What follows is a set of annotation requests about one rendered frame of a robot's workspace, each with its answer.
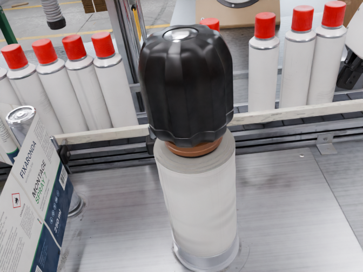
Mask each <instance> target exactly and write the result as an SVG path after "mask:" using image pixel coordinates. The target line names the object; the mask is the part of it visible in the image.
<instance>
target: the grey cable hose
mask: <svg viewBox="0 0 363 272"><path fill-rule="evenodd" d="M40 3H41V6H42V8H43V11H44V13H45V16H46V19H47V21H46V22H47V24H48V27H50V29H51V30H59V29H62V28H64V27H66V20H65V17H63V14H62V11H61V9H60V6H59V3H58V0H40Z"/></svg>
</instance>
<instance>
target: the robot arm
mask: <svg viewBox="0 0 363 272"><path fill-rule="evenodd" d="M224 1H227V2H229V3H234V4H240V3H246V2H248V1H251V0H224ZM346 29H347V34H346V39H345V47H346V49H347V57H346V59H345V61H344V64H345V65H344V67H343V68H342V70H341V71H340V73H339V75H338V77H337V83H336V85H337V87H338V88H342V89H347V90H351V89H352V88H353V87H354V85H355V84H356V82H357V81H358V79H359V78H360V76H361V75H362V73H363V2H362V4H361V5H360V7H359V8H358V10H357V11H356V13H355V14H354V16H353V18H352V19H351V21H350V23H349V24H348V26H347V28H346Z"/></svg>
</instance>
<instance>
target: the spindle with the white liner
mask: <svg viewBox="0 0 363 272"><path fill-rule="evenodd" d="M138 79H139V83H140V88H141V91H142V95H143V100H144V105H145V109H146V114H147V118H148V121H149V127H150V129H151V131H152V133H153V134H154V135H155V136H156V137H157V140H156V142H155V143H154V147H153V153H154V158H155V160H156V164H157V168H158V173H159V179H160V183H161V186H162V189H163V193H164V199H165V204H166V208H167V211H168V214H169V220H170V225H171V229H172V238H173V241H174V250H175V253H176V256H177V258H178V259H179V261H180V262H181V263H182V264H183V265H184V266H186V267H187V268H189V269H191V270H193V271H196V272H216V271H219V270H222V269H224V268H225V267H227V266H228V265H229V264H230V263H231V262H232V261H233V260H234V258H235V257H236V255H237V252H238V249H239V237H238V224H237V211H236V163H235V149H236V142H235V139H234V136H233V135H232V133H231V132H230V130H229V129H228V128H227V126H226V125H227V124H228V123H230V121H231V120H232V119H233V115H234V110H233V61H232V55H231V51H230V49H229V47H228V45H227V43H226V41H225V39H224V37H223V36H222V35H221V33H220V32H218V31H217V30H212V29H210V28H209V27H208V26H207V25H202V24H191V25H173V26H168V27H166V28H165V29H163V30H161V31H158V32H155V33H152V34H150V35H149V36H148V37H147V38H146V39H145V40H144V42H143V44H142V48H141V51H140V57H139V64H138Z"/></svg>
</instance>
